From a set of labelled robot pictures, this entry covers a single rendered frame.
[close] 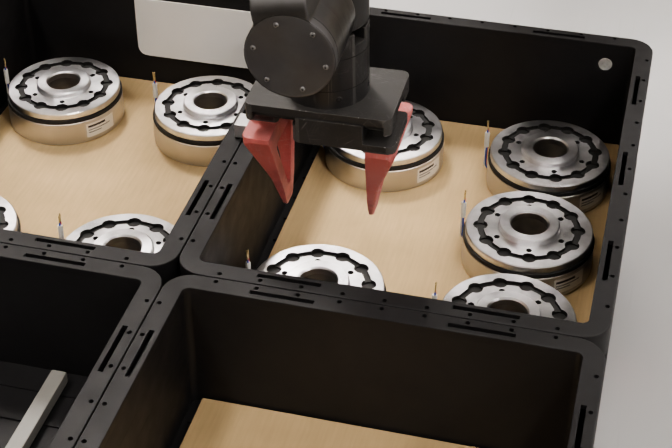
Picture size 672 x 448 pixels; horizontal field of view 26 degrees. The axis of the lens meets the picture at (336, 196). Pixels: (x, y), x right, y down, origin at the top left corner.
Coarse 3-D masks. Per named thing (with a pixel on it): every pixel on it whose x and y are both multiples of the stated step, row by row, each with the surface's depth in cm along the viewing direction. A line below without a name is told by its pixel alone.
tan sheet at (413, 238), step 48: (480, 144) 131; (336, 192) 125; (384, 192) 125; (432, 192) 125; (480, 192) 125; (288, 240) 119; (336, 240) 119; (384, 240) 119; (432, 240) 119; (432, 288) 114
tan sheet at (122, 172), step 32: (128, 96) 137; (0, 128) 133; (128, 128) 133; (0, 160) 129; (32, 160) 129; (64, 160) 129; (96, 160) 129; (128, 160) 129; (160, 160) 129; (0, 192) 125; (32, 192) 125; (64, 192) 125; (96, 192) 125; (128, 192) 125; (160, 192) 125; (192, 192) 125; (32, 224) 121; (64, 224) 121
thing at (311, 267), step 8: (304, 264) 111; (312, 264) 111; (320, 264) 111; (328, 264) 111; (336, 264) 111; (296, 272) 110; (304, 272) 110; (312, 272) 111; (320, 272) 111; (328, 272) 110; (336, 272) 110; (344, 272) 110; (336, 280) 110; (344, 280) 109
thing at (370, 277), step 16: (272, 256) 112; (288, 256) 113; (304, 256) 112; (320, 256) 113; (336, 256) 113; (352, 256) 112; (272, 272) 111; (288, 272) 111; (352, 272) 111; (368, 272) 111
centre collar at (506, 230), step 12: (504, 216) 116; (516, 216) 116; (528, 216) 116; (540, 216) 116; (552, 216) 116; (504, 228) 114; (552, 228) 114; (516, 240) 113; (528, 240) 113; (540, 240) 113; (552, 240) 114
